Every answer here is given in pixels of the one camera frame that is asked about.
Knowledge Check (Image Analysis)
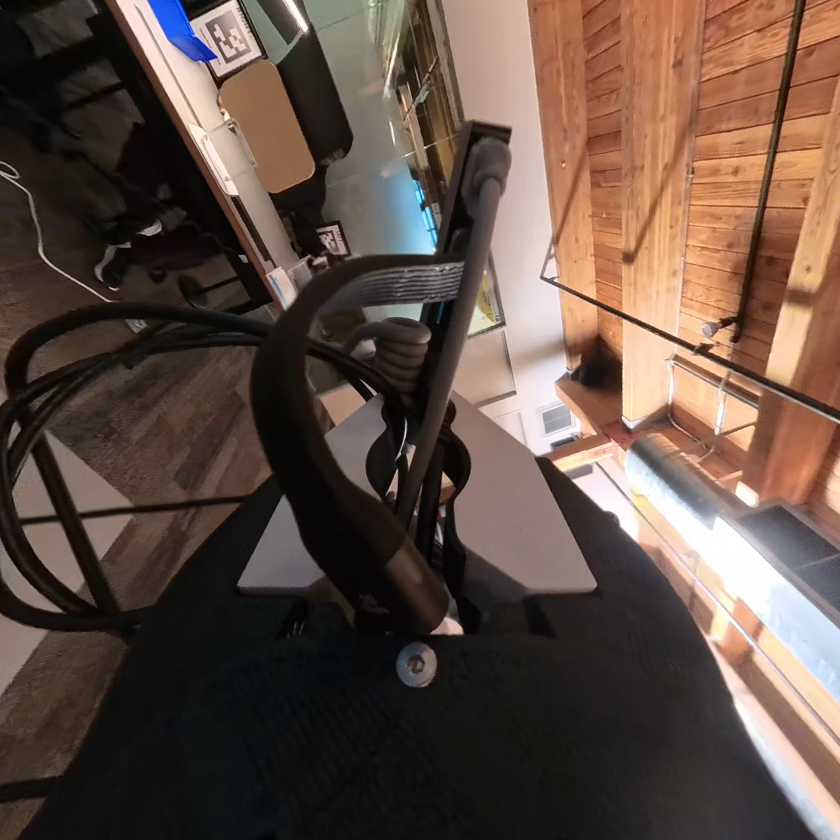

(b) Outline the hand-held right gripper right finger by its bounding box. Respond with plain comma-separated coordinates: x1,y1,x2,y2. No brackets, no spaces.
446,392,598,632

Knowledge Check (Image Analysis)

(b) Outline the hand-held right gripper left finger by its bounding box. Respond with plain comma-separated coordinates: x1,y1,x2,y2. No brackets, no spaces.
238,394,396,595

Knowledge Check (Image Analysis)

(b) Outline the black usb cable gold plug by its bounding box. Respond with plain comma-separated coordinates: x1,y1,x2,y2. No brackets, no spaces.
0,304,454,634

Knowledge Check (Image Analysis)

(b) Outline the black usb hub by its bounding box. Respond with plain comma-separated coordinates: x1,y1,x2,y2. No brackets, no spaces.
420,121,513,395

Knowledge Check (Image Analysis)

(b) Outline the black metal table leg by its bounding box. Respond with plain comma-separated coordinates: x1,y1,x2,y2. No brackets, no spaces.
0,427,263,631

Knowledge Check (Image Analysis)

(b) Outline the brown rounded board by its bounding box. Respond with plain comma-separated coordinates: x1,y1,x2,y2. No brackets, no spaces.
218,59,317,195

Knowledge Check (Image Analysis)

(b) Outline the black upholstered seat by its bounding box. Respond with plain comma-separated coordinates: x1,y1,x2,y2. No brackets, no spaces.
259,0,355,165

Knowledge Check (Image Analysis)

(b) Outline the black pipe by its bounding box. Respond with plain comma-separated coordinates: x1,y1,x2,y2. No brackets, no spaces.
730,0,807,343

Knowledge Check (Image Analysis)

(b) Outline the blue plastic bin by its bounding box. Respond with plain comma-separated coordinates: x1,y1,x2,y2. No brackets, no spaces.
147,0,217,63

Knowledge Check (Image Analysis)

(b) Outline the thick black cable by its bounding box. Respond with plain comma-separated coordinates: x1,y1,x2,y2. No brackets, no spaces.
251,255,468,636

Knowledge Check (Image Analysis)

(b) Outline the grey coiled cable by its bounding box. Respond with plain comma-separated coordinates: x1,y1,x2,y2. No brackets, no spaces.
363,317,434,396

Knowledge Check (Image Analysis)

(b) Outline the white wall vent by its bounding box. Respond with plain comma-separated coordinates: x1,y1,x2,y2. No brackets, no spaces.
535,402,581,439

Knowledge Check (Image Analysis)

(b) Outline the silver metal duct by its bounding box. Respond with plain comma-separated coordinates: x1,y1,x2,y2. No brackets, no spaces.
623,432,840,697

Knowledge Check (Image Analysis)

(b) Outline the black metal rail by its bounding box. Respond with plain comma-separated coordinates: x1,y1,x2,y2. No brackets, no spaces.
540,239,840,424

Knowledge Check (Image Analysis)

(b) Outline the white cord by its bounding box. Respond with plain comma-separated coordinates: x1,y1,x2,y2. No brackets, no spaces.
0,159,116,304

